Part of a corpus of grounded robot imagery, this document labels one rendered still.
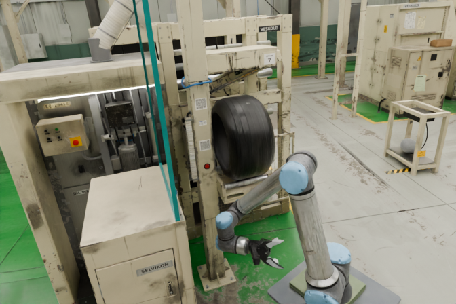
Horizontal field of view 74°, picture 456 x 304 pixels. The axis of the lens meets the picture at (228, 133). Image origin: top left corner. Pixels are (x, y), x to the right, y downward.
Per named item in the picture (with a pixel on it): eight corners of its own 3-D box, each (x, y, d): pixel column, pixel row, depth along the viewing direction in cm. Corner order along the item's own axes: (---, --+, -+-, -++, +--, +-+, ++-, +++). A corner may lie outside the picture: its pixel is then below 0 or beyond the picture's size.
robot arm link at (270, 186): (311, 136, 137) (231, 201, 179) (302, 148, 127) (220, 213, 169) (329, 155, 135) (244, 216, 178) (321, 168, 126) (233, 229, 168)
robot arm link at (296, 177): (348, 293, 145) (317, 150, 125) (340, 324, 131) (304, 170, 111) (317, 286, 153) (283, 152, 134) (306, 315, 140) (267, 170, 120)
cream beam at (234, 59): (201, 76, 214) (199, 55, 208) (193, 70, 236) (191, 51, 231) (277, 66, 231) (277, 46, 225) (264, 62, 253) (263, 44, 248)
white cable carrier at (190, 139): (193, 182, 212) (185, 118, 194) (191, 178, 216) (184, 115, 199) (199, 180, 213) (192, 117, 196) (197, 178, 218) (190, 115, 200)
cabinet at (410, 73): (398, 119, 565) (409, 50, 519) (379, 110, 619) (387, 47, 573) (442, 114, 576) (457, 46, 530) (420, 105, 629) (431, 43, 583)
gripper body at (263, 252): (271, 239, 160) (250, 235, 165) (267, 247, 152) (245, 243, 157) (272, 252, 161) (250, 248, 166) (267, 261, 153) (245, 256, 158)
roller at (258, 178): (224, 191, 212) (223, 186, 211) (222, 188, 216) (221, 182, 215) (269, 180, 222) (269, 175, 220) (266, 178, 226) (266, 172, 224)
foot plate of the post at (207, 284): (204, 292, 239) (204, 288, 238) (197, 267, 263) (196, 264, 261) (236, 281, 247) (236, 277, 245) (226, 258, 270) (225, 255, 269)
